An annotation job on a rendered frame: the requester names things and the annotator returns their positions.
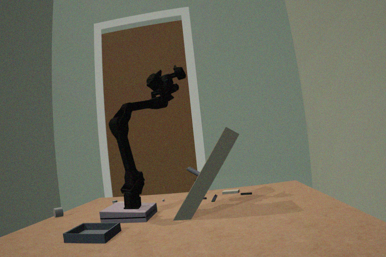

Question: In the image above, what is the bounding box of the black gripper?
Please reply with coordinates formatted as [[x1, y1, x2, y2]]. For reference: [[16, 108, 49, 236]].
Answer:
[[155, 65, 186, 88]]

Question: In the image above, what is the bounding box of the grey cylinder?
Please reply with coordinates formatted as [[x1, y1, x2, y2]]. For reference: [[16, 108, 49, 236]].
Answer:
[[53, 207, 63, 218]]

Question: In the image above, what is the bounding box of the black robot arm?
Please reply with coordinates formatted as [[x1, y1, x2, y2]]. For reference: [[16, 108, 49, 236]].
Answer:
[[109, 73, 179, 209]]

